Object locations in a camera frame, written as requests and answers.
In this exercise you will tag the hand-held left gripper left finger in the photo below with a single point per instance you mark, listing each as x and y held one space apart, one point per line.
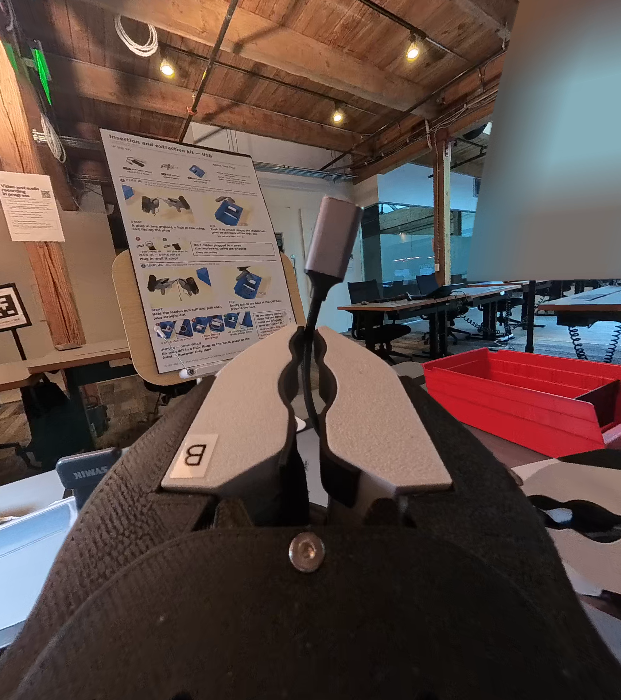
233 415

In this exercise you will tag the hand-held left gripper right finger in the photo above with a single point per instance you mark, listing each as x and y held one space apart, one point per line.
381 432

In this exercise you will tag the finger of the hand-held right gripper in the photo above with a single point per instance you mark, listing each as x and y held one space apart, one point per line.
578 484
616 563

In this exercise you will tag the white sheet stand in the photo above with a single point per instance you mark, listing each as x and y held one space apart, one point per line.
190 373

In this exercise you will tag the red plastic bin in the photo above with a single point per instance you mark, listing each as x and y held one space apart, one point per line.
507 399

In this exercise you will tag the black office chair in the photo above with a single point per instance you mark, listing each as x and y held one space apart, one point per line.
376 317
433 295

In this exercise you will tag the long office desk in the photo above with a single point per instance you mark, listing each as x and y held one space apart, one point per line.
605 298
430 298

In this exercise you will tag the dark grey box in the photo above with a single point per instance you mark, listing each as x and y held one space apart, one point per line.
89 476

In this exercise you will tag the wooden top desk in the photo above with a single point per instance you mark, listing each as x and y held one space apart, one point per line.
69 358

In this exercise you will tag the printed instruction sheet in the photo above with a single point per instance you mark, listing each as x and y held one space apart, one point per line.
179 246

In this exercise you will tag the black square marker sign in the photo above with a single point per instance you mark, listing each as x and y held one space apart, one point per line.
1 306

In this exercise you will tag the pale blue bin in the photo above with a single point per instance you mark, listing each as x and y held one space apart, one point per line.
9 569

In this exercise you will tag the white paper notice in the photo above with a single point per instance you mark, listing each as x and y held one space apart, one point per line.
28 205

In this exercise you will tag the ceiling spot lamp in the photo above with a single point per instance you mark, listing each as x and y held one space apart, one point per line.
337 115
167 66
412 50

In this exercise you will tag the thick wooden pillar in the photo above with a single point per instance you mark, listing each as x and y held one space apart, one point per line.
9 109

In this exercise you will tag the green exit sign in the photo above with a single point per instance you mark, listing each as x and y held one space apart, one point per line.
42 76

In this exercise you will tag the slim wooden post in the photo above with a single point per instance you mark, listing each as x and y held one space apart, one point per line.
441 219

